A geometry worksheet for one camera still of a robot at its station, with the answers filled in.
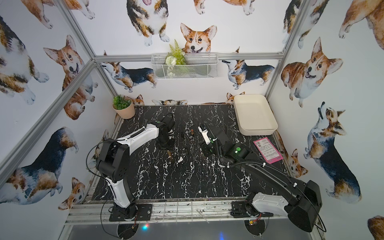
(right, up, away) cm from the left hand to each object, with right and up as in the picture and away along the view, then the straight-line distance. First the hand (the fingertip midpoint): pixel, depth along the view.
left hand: (172, 147), depth 91 cm
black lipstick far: (+11, +8, +10) cm, 17 cm away
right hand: (+17, +6, -17) cm, 25 cm away
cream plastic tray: (+57, +19, +20) cm, 64 cm away
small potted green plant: (-37, +26, +13) cm, 46 cm away
